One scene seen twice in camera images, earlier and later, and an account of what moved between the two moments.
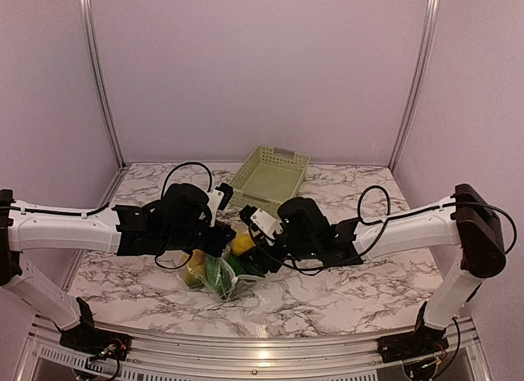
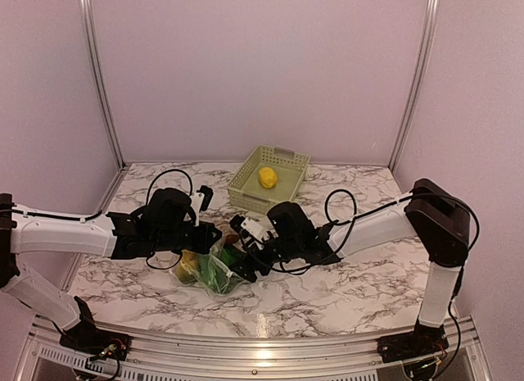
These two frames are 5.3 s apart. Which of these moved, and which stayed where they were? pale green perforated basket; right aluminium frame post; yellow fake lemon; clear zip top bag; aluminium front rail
Moved: clear zip top bag; yellow fake lemon
Stayed: aluminium front rail; right aluminium frame post; pale green perforated basket
